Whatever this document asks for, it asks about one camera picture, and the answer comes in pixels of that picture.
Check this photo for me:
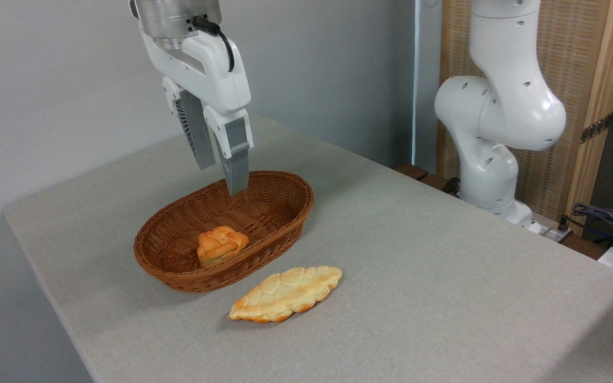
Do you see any brown wicker basket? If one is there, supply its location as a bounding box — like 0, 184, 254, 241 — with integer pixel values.
134, 170, 314, 293

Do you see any long flat braided bread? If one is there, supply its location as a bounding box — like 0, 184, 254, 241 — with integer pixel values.
227, 266, 343, 323

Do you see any black screen hinge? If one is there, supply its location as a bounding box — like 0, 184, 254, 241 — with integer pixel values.
581, 113, 613, 145

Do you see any brown wooden platform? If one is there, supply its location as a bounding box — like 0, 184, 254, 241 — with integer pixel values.
394, 163, 461, 196

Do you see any grey fabric tablecloth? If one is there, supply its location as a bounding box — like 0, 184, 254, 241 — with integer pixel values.
3, 114, 613, 383

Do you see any round golden bread roll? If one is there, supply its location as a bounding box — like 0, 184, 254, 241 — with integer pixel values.
196, 226, 250, 268

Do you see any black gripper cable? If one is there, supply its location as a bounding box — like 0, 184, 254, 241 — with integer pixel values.
192, 16, 236, 73

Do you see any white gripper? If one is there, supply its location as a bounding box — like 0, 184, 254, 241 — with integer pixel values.
139, 27, 254, 197

